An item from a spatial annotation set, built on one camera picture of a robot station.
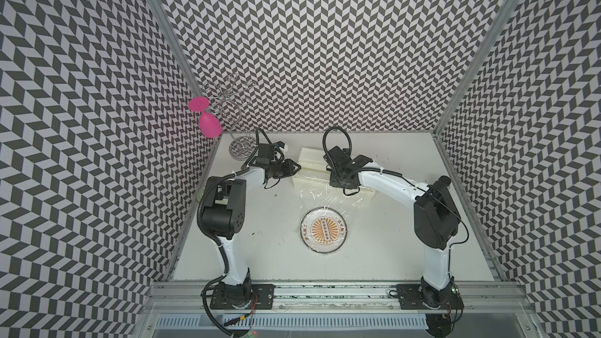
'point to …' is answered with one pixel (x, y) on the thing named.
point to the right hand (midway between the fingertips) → (339, 183)
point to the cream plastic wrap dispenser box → (312, 170)
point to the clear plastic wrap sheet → (311, 197)
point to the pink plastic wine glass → (209, 124)
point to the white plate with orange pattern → (323, 229)
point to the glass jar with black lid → (444, 180)
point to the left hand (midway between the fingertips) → (298, 169)
